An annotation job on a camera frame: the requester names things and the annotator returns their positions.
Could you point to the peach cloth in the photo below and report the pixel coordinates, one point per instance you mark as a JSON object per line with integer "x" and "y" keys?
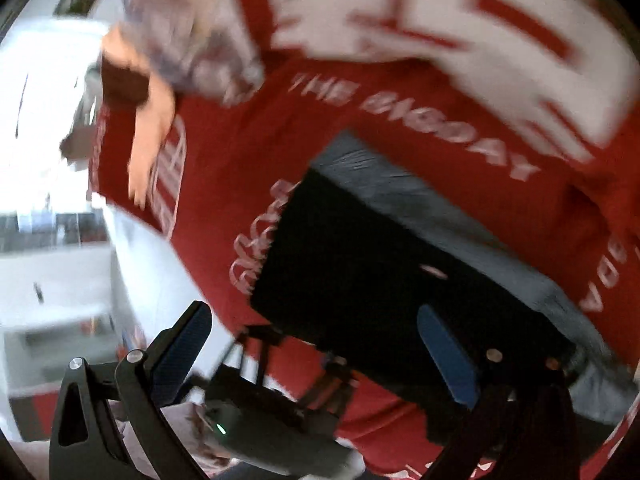
{"x": 150, "y": 150}

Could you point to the floral printed cloth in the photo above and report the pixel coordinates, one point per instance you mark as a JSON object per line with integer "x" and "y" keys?
{"x": 200, "y": 35}

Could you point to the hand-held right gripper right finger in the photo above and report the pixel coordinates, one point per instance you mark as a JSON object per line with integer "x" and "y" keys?
{"x": 450, "y": 360}

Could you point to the brown cloth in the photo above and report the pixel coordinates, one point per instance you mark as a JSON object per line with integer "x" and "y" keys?
{"x": 125, "y": 82}

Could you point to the red printed blanket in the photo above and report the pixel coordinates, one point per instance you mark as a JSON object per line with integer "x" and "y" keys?
{"x": 240, "y": 160}

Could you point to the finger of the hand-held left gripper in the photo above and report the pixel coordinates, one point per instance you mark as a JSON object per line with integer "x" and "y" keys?
{"x": 260, "y": 345}
{"x": 330, "y": 385}

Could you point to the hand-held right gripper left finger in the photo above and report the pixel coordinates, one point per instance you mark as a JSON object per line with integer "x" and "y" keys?
{"x": 175, "y": 355}

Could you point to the black pants with grey trim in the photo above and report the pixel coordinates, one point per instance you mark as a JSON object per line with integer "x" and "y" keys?
{"x": 375, "y": 270}

